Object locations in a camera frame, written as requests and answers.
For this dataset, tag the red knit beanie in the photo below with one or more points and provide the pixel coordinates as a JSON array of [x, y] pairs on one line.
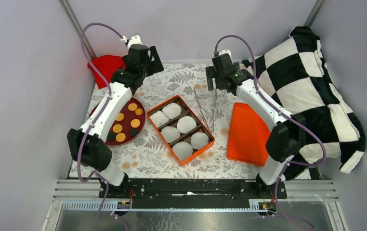
[[107, 65]]

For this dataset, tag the orange cookie tin box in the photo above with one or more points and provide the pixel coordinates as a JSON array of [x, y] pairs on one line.
[[184, 134]]

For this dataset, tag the orange tin lid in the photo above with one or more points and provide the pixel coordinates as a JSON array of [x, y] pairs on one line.
[[247, 136]]

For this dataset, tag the round yellow biscuit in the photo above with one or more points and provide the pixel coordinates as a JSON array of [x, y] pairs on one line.
[[120, 117], [132, 107], [120, 137], [117, 128], [135, 123]]

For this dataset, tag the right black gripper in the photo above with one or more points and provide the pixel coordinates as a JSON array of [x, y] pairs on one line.
[[211, 73]]

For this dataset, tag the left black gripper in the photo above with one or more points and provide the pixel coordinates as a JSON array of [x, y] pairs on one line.
[[152, 66]]

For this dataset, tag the dark red round plate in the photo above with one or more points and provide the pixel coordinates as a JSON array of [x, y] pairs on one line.
[[129, 116]]

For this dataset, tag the metal serving tongs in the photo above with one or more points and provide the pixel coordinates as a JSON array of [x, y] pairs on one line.
[[207, 102]]

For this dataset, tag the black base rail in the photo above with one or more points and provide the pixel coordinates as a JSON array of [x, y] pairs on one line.
[[145, 193]]

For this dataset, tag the black sandwich cookie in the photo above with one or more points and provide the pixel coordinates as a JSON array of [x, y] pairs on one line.
[[133, 132], [111, 136]]

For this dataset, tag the white paper cupcake liner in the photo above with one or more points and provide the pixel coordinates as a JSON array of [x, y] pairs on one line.
[[170, 134], [186, 124], [159, 118], [199, 140], [182, 150], [171, 110]]

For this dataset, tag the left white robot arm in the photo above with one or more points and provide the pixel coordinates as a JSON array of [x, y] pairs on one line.
[[87, 144]]

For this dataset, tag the black white checkered blanket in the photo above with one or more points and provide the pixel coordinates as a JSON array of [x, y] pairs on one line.
[[295, 75]]

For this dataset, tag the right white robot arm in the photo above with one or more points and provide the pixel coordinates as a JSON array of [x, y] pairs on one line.
[[286, 136]]

